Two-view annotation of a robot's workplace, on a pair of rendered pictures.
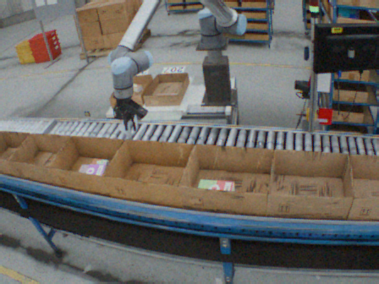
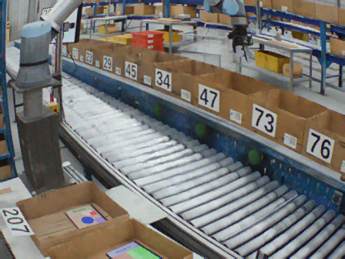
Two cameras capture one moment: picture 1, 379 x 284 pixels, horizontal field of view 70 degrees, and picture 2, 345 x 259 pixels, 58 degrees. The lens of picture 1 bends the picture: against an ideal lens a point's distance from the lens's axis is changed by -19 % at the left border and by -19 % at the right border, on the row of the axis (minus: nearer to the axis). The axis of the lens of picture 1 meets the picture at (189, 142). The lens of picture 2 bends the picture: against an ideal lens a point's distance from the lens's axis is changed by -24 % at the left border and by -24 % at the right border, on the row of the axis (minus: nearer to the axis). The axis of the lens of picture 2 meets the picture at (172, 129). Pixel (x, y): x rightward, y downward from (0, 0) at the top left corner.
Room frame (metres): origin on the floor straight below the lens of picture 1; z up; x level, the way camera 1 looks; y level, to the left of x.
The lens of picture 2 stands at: (3.06, 0.97, 1.56)
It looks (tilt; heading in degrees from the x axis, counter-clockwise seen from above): 22 degrees down; 213
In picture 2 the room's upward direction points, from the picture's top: straight up
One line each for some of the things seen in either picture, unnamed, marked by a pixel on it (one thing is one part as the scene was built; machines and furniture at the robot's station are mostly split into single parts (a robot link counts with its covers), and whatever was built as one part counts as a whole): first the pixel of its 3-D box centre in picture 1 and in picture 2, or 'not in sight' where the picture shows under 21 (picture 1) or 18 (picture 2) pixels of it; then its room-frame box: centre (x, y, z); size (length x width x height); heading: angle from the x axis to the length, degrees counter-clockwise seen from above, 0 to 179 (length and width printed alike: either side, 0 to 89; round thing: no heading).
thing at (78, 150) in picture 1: (89, 165); (289, 118); (1.37, 0.57, 0.96); 0.39 x 0.29 x 0.17; 68
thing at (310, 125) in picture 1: (313, 84); (58, 67); (1.60, -0.82, 1.11); 0.12 x 0.05 x 0.88; 68
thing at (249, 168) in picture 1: (229, 180); (192, 79); (1.08, -0.15, 0.96); 0.39 x 0.29 x 0.17; 68
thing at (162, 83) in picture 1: (167, 89); (68, 219); (2.39, 0.10, 0.80); 0.38 x 0.28 x 0.10; 162
